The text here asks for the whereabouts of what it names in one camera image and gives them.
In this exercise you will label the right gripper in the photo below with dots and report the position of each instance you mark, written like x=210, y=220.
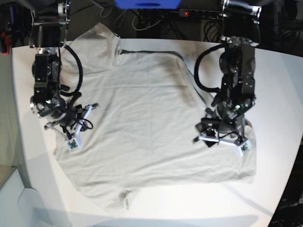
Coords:
x=70, y=122

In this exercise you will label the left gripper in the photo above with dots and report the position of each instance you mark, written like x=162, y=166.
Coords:
x=213, y=131

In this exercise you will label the beige t-shirt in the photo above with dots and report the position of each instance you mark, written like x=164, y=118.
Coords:
x=143, y=127

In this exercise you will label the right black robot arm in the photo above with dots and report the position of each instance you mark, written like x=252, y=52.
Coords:
x=51, y=99

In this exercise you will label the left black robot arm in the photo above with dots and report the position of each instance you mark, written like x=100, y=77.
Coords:
x=240, y=35

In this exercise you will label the black power strip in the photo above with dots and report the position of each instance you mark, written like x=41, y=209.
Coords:
x=199, y=14

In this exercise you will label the red and blue clamp tool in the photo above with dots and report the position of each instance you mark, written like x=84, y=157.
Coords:
x=8, y=15

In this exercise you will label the blue plastic bin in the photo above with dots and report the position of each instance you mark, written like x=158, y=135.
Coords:
x=147, y=4

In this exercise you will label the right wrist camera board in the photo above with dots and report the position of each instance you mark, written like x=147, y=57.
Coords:
x=72, y=144

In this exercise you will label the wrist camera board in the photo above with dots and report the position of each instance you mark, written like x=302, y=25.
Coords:
x=72, y=144
x=244, y=147

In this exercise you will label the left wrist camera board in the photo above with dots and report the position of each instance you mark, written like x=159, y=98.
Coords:
x=244, y=147

